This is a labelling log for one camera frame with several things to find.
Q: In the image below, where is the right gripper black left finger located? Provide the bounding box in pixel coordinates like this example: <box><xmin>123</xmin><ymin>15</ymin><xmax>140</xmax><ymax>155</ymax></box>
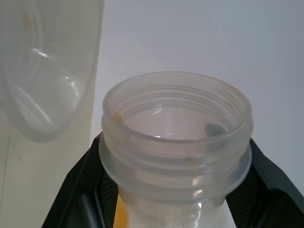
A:
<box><xmin>40</xmin><ymin>131</ymin><xmax>121</xmax><ymax>228</ymax></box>

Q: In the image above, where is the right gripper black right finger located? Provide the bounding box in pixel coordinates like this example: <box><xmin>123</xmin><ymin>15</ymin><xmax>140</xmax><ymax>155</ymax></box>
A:
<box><xmin>224</xmin><ymin>137</ymin><xmax>304</xmax><ymax>228</ymax></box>

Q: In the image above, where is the clear bottle with orange liquid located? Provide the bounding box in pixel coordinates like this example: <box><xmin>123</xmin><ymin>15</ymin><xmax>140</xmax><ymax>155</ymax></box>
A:
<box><xmin>98</xmin><ymin>70</ymin><xmax>253</xmax><ymax>228</ymax></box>

